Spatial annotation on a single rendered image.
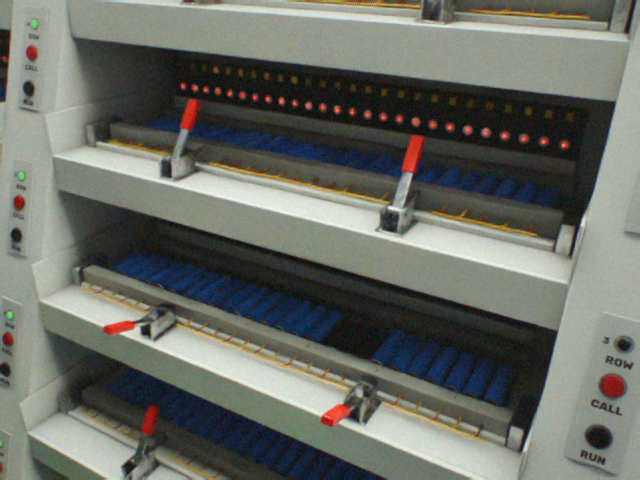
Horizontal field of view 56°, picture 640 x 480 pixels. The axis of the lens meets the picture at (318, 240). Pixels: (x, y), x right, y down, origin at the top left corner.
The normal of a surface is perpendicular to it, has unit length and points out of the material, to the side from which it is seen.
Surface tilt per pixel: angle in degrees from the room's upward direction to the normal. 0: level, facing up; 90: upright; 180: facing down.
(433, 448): 18
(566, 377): 90
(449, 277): 108
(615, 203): 90
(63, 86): 90
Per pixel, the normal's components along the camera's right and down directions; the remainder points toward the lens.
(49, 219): 0.87, 0.23
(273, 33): -0.49, 0.38
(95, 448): 0.02, -0.90
